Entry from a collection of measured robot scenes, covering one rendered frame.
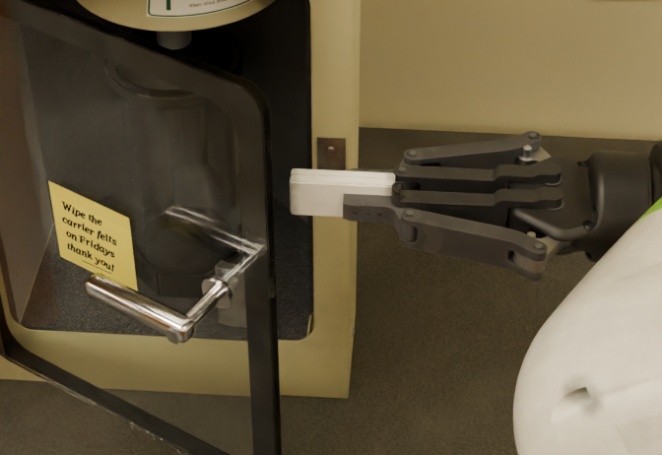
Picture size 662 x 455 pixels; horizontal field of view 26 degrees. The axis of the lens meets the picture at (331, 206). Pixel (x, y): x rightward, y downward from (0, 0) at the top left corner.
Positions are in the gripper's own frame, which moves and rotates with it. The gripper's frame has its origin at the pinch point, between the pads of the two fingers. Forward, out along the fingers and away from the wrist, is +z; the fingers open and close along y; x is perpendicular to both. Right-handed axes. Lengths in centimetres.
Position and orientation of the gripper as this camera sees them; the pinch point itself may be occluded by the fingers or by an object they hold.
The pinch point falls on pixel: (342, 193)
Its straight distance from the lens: 96.7
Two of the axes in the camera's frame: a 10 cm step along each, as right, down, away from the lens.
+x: 0.0, 7.6, 6.5
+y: -0.8, 6.5, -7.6
